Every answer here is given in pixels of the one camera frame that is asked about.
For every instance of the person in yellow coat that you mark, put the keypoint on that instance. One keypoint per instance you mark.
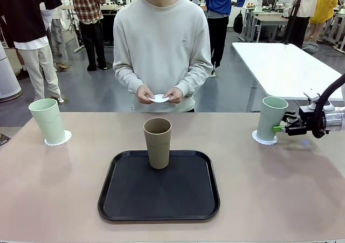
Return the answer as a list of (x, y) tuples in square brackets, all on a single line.
[(326, 6)]

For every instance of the grey desk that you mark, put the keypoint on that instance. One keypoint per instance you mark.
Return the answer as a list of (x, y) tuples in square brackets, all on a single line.
[(266, 19)]

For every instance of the person in grey sweatshirt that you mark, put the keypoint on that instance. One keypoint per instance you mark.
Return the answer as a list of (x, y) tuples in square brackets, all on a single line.
[(161, 38)]

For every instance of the brown plastic cup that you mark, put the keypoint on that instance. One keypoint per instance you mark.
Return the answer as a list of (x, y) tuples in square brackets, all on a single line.
[(157, 151)]

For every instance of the white table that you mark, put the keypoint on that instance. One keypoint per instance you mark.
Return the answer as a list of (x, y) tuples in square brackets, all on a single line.
[(291, 70)]

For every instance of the white cylindrical air purifier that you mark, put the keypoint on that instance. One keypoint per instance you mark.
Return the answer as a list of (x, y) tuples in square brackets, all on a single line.
[(8, 76)]

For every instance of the person's left hand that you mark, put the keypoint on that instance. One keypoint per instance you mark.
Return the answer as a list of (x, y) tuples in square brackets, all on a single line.
[(175, 96)]

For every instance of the white scalloped paper coaster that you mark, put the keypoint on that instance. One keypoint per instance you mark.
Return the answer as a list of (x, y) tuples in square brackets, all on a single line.
[(265, 142), (67, 138), (159, 98)]

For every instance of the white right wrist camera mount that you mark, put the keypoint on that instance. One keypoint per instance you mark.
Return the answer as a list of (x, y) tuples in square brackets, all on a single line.
[(312, 96)]

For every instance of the person in grey skirt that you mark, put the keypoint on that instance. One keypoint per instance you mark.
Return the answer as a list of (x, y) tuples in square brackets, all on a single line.
[(58, 38)]

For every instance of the pale green plastic cup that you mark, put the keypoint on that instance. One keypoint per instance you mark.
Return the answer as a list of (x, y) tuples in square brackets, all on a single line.
[(269, 119), (49, 124)]

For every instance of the person in black top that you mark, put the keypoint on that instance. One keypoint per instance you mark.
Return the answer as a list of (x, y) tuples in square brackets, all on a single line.
[(24, 11)]

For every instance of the person's right hand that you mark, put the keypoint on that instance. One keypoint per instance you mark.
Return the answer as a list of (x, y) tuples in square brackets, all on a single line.
[(144, 94)]

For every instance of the person in cream top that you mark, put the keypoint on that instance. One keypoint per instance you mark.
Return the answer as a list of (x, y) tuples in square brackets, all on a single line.
[(307, 0)]

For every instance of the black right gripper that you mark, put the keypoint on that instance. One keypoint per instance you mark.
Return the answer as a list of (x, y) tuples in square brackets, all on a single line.
[(306, 119)]

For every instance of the black plastic tray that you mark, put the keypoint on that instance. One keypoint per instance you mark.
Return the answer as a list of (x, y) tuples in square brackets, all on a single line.
[(161, 194)]

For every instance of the person's left forearm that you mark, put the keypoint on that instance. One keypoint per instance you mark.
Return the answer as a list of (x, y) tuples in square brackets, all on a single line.
[(196, 76)]

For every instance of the person in plaid shirt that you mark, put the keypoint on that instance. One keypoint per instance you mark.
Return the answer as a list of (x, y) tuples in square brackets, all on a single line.
[(86, 3)]

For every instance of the person's right forearm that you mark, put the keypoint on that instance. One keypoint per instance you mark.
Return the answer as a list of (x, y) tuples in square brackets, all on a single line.
[(125, 77)]

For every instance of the black tripod stand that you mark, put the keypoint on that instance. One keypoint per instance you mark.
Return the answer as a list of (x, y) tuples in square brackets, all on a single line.
[(292, 19)]

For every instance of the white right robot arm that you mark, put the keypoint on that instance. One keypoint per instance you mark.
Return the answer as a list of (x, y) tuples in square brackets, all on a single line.
[(335, 121)]

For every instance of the grey cloth bundle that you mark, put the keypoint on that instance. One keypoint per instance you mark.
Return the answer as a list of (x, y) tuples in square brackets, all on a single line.
[(310, 47)]

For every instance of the black hanging bag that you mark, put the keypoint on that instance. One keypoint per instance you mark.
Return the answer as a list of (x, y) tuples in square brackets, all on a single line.
[(238, 23)]

